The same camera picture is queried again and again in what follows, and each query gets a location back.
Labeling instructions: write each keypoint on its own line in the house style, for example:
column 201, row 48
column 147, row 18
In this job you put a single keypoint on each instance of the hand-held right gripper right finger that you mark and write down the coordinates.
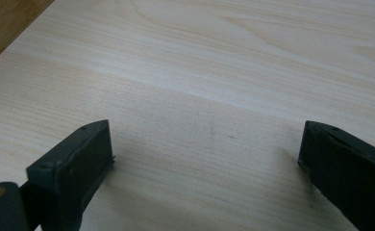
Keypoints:
column 345, row 170

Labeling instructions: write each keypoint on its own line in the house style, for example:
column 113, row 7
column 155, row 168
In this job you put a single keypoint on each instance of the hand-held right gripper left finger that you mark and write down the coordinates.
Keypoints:
column 70, row 170

